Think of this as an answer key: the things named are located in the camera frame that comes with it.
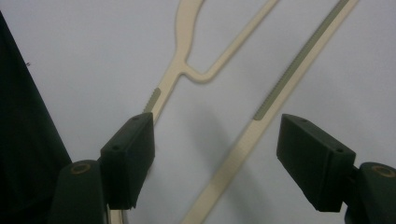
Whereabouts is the cream plastic clothes hanger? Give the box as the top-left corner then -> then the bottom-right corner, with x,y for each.
108,0 -> 361,224

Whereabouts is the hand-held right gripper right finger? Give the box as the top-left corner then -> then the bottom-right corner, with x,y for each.
276,113 -> 357,213

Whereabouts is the dark woven basket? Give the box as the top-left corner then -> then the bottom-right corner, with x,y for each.
0,11 -> 73,224

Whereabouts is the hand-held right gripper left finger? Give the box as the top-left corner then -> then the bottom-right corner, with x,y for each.
99,112 -> 156,211

